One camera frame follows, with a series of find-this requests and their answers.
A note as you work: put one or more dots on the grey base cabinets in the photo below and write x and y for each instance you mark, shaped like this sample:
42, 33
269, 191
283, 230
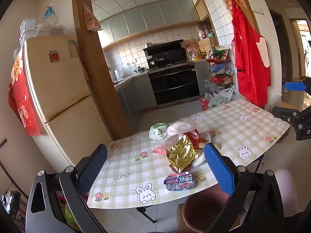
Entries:
136, 92

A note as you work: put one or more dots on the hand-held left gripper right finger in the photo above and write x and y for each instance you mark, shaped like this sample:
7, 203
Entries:
218, 170

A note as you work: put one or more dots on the cream refrigerator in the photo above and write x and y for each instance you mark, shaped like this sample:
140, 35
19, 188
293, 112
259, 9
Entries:
60, 89

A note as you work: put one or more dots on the row of colourful snack packets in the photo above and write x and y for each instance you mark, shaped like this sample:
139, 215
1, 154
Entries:
194, 51

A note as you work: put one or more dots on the cardboard box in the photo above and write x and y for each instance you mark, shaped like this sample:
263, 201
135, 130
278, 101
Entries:
296, 100

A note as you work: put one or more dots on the white storage box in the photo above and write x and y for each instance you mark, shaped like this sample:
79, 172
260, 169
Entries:
28, 30

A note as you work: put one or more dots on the wooden shelf box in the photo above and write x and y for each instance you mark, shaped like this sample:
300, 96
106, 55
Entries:
206, 44

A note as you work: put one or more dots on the printed refill pouch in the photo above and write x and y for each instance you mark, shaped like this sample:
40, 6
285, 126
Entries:
179, 181

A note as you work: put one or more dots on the black range hood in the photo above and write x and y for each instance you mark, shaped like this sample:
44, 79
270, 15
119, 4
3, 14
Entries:
166, 51

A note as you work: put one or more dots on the red snack wrapper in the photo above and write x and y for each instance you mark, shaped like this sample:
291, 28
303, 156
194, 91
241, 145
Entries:
194, 136

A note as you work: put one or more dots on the white shopping bag green print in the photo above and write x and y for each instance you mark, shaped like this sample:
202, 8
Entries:
220, 99

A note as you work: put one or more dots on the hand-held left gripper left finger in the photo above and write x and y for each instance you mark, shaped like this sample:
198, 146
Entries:
93, 167

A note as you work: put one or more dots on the dark shiny object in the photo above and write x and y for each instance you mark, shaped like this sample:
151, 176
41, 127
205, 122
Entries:
9, 205

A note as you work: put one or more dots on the red apron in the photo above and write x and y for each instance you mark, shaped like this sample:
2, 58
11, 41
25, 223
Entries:
247, 60

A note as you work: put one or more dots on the white cloth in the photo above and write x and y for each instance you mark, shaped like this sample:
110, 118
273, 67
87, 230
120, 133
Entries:
179, 127

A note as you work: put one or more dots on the clear plastic bag bundle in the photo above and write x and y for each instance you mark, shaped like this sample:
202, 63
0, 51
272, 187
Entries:
52, 25

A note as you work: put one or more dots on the red fridge magnet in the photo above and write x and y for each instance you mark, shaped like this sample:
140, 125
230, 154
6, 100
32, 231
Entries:
54, 55

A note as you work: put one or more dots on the steel pot with lid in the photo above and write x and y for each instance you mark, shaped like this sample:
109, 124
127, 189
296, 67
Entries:
140, 70

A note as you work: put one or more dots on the white wall switch panel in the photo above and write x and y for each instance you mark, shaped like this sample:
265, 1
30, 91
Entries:
132, 61

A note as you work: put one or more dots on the gold foil bag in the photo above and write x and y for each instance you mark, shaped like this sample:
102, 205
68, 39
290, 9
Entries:
182, 154

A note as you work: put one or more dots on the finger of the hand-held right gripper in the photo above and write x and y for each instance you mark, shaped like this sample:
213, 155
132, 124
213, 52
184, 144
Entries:
286, 114
295, 86

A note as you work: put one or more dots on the green packets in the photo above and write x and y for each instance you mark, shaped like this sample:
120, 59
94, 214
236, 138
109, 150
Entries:
69, 213

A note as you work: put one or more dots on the red plastic bag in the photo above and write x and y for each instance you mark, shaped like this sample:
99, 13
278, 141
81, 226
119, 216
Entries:
204, 103

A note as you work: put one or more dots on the small steel pot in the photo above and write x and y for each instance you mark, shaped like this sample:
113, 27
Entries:
148, 45

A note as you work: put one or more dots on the white electric kettle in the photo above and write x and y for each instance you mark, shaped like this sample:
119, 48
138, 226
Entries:
118, 74

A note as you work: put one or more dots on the black built-in oven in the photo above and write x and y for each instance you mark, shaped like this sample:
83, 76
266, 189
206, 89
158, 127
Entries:
173, 85

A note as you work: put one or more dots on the silver scouring sponge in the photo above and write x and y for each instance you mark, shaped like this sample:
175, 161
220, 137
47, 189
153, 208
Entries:
199, 161

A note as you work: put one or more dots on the hanging orange snack bag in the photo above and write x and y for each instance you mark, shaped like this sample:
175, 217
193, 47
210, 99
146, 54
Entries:
91, 19

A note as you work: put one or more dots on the person's leg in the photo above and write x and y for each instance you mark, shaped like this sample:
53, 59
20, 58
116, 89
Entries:
286, 183

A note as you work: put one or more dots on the clear plastic container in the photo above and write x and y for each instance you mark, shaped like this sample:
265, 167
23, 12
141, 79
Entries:
173, 139

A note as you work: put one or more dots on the grey wall cabinets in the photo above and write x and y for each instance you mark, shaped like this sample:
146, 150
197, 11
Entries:
145, 17

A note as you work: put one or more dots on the checkered bunny tablecloth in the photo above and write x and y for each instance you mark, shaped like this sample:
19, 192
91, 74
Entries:
243, 131

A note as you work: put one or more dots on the white green plastic bag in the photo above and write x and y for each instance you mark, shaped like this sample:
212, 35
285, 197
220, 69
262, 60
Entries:
156, 132

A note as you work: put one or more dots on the brown plastic bin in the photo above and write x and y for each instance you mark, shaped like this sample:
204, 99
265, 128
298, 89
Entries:
204, 211

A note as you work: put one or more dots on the black wok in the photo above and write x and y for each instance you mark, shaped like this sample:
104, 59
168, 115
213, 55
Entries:
156, 62

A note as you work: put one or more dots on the pale fridge note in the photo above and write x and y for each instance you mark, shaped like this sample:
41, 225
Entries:
72, 48

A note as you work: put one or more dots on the small red packet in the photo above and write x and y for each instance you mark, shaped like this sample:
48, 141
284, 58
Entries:
159, 150

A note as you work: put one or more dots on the black table leg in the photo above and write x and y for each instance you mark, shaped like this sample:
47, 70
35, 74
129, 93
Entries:
145, 214

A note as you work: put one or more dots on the red hanging cloth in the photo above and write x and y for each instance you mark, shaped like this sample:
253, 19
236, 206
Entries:
21, 102

